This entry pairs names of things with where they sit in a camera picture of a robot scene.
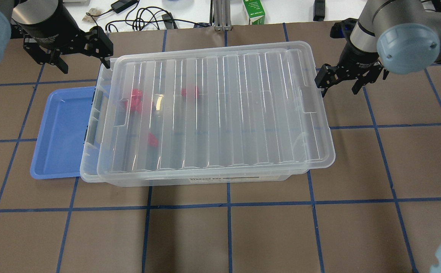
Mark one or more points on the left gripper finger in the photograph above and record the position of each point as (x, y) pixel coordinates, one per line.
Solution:
(59, 63)
(105, 59)

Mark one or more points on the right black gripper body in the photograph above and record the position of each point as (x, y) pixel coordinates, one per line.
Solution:
(360, 55)

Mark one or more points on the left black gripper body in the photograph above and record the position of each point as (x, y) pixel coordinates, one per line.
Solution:
(46, 23)

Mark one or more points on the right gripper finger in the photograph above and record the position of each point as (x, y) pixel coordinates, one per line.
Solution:
(358, 85)
(324, 88)

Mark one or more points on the clear plastic box lid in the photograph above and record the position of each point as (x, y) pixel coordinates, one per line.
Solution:
(292, 61)

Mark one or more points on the red block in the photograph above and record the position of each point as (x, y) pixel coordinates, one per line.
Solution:
(134, 105)
(136, 95)
(152, 140)
(190, 93)

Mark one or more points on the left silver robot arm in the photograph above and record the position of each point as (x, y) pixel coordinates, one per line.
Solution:
(6, 20)

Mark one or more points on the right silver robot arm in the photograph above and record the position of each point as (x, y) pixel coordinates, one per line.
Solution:
(390, 36)

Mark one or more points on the red block in box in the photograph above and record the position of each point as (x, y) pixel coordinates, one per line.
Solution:
(136, 95)
(134, 105)

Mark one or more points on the clear plastic storage box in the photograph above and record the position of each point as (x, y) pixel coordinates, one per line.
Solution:
(237, 130)

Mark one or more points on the black power adapter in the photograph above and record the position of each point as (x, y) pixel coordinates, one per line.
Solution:
(121, 5)

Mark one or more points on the blue plastic tray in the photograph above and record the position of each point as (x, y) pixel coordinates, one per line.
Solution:
(70, 134)

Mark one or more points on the red block under lid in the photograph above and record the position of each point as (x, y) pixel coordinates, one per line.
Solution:
(190, 93)

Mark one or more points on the green white carton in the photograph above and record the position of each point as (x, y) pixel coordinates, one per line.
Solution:
(254, 12)

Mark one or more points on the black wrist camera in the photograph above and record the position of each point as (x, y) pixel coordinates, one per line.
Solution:
(343, 29)

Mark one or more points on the aluminium frame post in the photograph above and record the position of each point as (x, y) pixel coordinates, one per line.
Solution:
(220, 15)

